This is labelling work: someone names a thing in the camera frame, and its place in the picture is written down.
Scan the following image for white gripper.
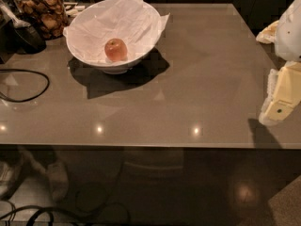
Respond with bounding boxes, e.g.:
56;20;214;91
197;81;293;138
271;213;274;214
256;0;301;126

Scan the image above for red apple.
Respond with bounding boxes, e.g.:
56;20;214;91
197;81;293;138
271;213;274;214
104;38;128;62

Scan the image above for small white items behind bowl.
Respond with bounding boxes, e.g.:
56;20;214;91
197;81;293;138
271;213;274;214
64;2;86;16

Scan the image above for white paper liner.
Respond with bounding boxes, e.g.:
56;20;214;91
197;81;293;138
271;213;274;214
62;0;171;65

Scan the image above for glass jar of dried chips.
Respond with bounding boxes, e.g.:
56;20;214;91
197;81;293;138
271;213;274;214
14;0;69;40

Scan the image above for white shoe under table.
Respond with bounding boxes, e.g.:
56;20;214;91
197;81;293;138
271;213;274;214
46;160;69;202

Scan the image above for black round device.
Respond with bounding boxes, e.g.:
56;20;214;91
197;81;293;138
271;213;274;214
0;0;47;55

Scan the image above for black cable on table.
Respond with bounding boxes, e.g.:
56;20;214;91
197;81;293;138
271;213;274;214
0;68;51;104

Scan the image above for black cables on floor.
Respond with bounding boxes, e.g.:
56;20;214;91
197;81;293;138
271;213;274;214
0;172;131;226

